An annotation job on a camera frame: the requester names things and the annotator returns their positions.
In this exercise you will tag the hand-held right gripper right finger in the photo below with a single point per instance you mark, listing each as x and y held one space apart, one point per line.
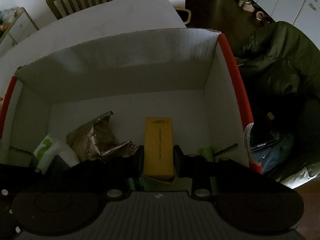
178 161

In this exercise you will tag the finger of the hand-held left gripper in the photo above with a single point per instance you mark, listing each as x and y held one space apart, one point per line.
6 180

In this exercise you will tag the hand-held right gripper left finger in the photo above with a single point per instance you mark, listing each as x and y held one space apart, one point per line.
139 161

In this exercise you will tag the yellow carton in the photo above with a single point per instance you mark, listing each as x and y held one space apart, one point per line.
158 150

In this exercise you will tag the light green roll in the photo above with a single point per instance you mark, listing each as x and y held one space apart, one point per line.
207 152

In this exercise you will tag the silver snack packet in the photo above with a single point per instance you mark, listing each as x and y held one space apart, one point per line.
100 137

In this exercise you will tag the white green packet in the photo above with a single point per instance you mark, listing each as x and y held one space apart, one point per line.
50 150

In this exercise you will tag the red cardboard box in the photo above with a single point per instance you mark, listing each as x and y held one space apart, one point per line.
125 80

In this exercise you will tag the blue garment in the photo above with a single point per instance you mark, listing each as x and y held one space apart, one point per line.
272 152

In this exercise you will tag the green padded jacket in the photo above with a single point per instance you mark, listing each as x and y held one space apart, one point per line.
280 62

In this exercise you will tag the yellow chair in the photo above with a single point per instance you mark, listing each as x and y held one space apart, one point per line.
185 15

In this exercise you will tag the low white wooden cabinet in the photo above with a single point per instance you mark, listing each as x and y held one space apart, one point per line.
17 27

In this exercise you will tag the pink bowl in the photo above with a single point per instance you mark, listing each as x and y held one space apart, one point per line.
261 16

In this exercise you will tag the pair of light shoes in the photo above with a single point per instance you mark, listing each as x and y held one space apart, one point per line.
246 3

